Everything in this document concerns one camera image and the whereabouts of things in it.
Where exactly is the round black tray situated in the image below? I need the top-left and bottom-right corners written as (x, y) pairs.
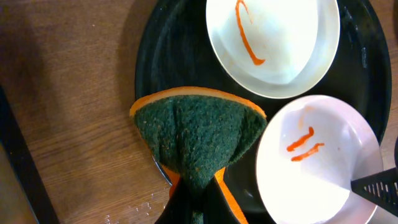
top-left (134, 0), bottom-right (392, 224)

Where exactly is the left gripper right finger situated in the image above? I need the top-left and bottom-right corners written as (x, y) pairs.
top-left (203, 178), bottom-right (238, 224)

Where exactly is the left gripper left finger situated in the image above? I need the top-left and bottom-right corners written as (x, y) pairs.
top-left (155, 179), bottom-right (193, 224)

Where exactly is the black rectangular tray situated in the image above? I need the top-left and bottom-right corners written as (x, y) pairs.
top-left (1, 90), bottom-right (59, 223)

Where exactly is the orange green sponge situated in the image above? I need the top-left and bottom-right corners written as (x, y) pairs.
top-left (130, 86), bottom-right (267, 223)

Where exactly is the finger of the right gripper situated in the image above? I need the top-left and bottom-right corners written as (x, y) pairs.
top-left (350, 146), bottom-right (398, 218)

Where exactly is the white plate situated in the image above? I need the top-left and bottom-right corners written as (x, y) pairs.
top-left (205, 0), bottom-right (340, 99)
top-left (256, 95), bottom-right (383, 223)

